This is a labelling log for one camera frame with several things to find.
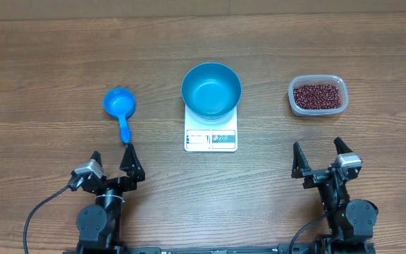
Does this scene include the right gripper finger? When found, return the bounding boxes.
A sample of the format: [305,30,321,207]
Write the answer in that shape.
[291,142,312,179]
[333,137,352,155]

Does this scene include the blue plastic measuring scoop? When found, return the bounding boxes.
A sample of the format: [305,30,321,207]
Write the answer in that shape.
[102,87,135,144]

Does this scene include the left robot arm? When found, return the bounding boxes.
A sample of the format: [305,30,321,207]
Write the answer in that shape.
[68,143,145,254]

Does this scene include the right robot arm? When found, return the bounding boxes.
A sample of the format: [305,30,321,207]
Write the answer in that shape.
[287,137,379,254]

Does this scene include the white digital kitchen scale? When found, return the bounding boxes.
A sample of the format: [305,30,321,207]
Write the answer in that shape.
[183,106,238,152]

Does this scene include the teal metal bowl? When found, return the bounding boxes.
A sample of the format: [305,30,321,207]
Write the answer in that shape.
[181,62,242,119]

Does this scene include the clear plastic food container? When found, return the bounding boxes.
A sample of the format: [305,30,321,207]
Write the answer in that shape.
[288,75,349,116]

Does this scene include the red beans in container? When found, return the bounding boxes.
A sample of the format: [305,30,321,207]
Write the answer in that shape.
[293,84,341,109]

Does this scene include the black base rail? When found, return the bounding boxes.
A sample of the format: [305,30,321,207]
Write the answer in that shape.
[63,243,376,254]

